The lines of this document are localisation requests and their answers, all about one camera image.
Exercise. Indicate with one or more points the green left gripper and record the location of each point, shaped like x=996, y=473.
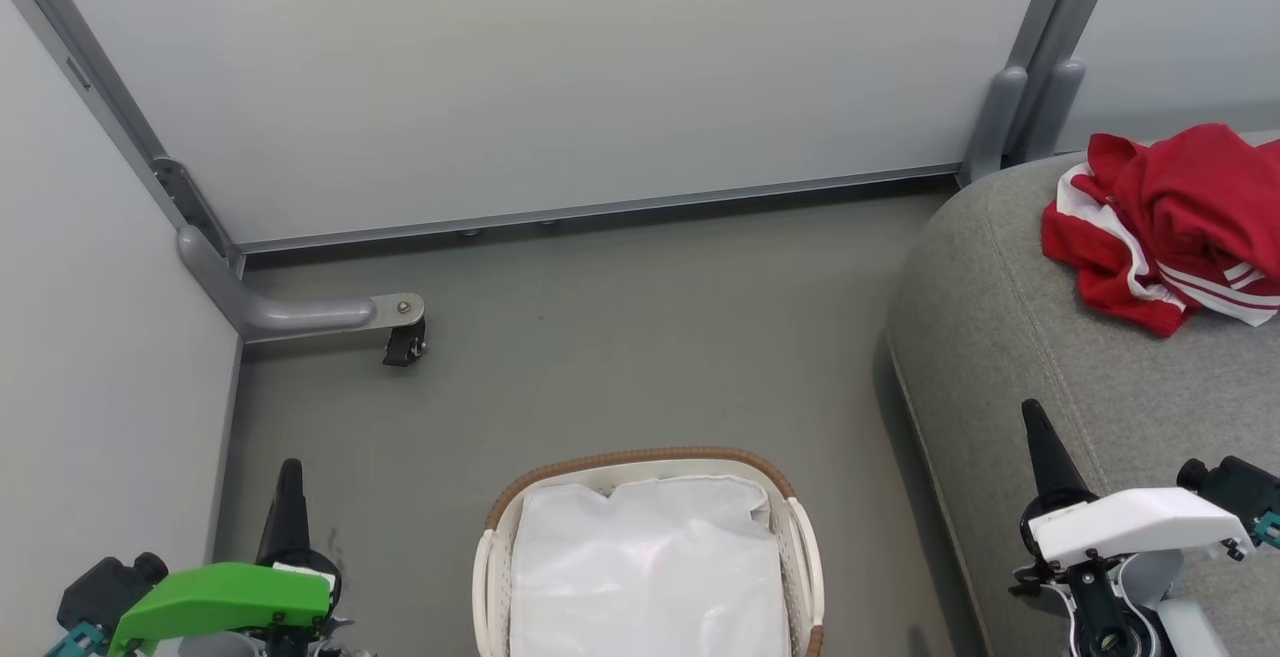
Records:
x=220, y=597

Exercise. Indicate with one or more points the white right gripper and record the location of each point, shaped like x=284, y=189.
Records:
x=1130, y=522

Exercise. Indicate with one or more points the red shorts with white stripe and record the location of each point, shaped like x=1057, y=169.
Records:
x=1085, y=237

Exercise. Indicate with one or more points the red garment with thin stripes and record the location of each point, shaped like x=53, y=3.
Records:
x=1210, y=197

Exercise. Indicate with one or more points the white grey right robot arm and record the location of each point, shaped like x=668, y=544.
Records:
x=1195, y=632

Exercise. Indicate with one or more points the white laundry basket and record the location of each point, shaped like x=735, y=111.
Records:
x=802, y=557

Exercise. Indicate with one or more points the white basket liner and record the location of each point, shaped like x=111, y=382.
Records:
x=650, y=577

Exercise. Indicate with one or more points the grey fabric sofa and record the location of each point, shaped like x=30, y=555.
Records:
x=1000, y=337

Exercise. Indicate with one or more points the grey partition support leg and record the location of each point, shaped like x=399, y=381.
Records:
x=290, y=315

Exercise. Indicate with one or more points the black caster wheel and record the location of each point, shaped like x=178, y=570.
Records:
x=405, y=347

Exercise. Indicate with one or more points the grey partition bottom rail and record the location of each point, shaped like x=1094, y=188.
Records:
x=225, y=437
x=600, y=209

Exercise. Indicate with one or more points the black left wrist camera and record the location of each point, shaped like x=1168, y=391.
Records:
x=105, y=587

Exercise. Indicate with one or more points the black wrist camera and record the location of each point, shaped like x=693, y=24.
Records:
x=1240, y=487
x=105, y=587

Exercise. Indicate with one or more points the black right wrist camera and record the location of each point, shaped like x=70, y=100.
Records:
x=1240, y=487

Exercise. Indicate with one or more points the teal camera bracket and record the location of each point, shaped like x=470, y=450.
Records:
x=75, y=642
x=1270, y=529

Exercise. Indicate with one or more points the grey metal hinge bracket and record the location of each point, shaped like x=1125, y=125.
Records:
x=195, y=207

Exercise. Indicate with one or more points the grey partition corner post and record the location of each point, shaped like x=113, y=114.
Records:
x=70, y=47

